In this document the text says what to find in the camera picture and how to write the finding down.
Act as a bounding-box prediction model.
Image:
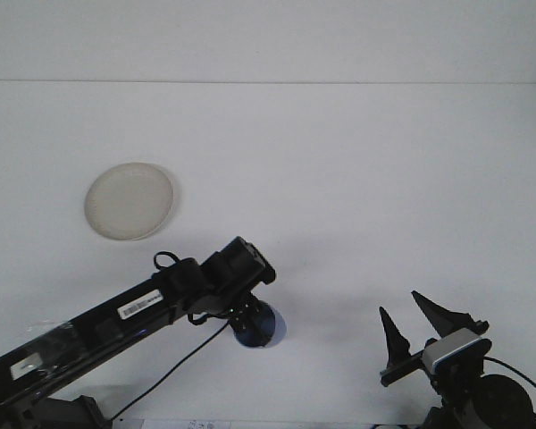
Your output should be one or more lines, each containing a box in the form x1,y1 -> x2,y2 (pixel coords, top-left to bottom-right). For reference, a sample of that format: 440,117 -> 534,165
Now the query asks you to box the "pale blue cup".
237,301 -> 289,350

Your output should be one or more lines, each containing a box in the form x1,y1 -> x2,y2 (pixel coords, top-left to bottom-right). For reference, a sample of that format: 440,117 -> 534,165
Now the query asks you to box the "pale round plate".
84,162 -> 175,242

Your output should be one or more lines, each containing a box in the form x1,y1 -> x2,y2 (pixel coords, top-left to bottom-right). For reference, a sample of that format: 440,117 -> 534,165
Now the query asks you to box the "long black arm cable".
110,250 -> 230,422

